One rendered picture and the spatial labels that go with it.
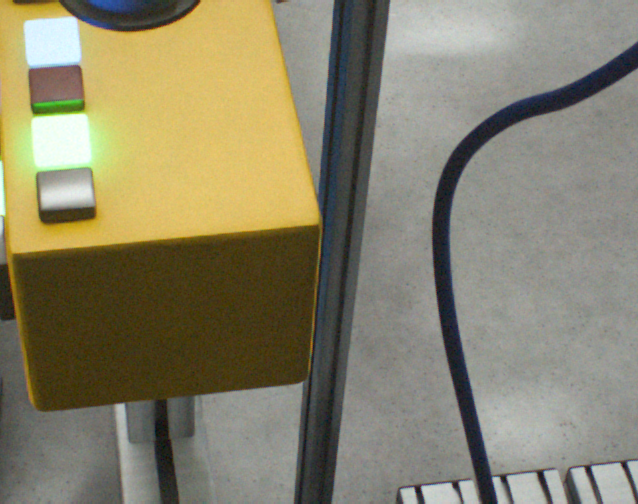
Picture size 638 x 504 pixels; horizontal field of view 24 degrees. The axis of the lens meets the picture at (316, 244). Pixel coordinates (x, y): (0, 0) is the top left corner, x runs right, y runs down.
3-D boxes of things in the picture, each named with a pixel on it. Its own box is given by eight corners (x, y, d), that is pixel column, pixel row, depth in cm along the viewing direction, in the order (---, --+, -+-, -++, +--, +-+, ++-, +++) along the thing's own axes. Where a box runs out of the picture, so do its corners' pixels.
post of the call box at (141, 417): (196, 437, 68) (193, 259, 58) (128, 445, 67) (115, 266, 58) (188, 382, 70) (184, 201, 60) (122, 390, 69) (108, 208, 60)
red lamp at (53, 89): (86, 112, 51) (85, 99, 50) (31, 116, 50) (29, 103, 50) (82, 75, 52) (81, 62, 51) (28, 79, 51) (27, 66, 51)
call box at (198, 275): (309, 410, 56) (326, 219, 48) (33, 441, 54) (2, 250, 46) (247, 107, 66) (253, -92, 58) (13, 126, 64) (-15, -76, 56)
